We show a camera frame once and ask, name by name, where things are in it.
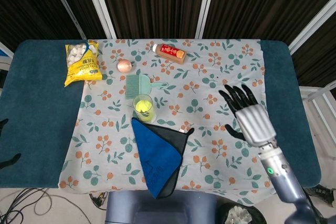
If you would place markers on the crumpled white paper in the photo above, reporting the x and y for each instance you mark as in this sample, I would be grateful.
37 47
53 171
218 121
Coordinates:
239 214

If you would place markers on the teal fleece table cover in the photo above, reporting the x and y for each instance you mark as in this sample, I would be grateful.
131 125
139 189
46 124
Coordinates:
39 119

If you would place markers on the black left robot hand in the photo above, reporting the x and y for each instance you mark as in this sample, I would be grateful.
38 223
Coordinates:
5 161

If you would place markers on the blue and grey folded cloth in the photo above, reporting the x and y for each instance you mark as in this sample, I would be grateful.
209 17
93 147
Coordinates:
157 153

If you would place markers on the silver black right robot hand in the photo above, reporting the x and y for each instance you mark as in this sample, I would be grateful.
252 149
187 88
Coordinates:
256 124

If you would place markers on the white and blue frame piece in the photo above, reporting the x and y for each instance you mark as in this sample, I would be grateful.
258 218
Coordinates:
5 52

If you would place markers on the brown drink bottle red label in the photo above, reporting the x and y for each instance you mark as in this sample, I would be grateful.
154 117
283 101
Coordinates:
170 53

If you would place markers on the thin grey partition post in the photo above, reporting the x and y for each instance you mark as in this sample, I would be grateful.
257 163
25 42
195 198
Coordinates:
65 6

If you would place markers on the white metal rack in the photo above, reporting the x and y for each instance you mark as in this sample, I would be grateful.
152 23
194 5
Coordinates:
319 100

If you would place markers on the brown onion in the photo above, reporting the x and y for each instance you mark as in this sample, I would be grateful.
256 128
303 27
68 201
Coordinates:
124 65

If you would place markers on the green dustpan brush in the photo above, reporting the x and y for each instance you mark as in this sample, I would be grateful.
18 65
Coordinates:
137 85

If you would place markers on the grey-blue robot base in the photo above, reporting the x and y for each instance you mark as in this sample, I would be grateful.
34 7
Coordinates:
160 209

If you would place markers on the white partition post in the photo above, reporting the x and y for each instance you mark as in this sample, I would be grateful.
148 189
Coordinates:
207 3
98 3
312 24

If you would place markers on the black waste bin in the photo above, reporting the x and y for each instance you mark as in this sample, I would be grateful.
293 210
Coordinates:
223 214

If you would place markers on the clear cup with ball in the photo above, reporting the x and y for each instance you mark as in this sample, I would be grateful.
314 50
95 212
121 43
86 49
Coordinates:
151 103

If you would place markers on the floral print tablecloth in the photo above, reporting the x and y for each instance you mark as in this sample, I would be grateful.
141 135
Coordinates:
183 140

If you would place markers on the yellow marshmallow bag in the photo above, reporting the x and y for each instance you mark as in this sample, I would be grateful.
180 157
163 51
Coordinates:
82 66

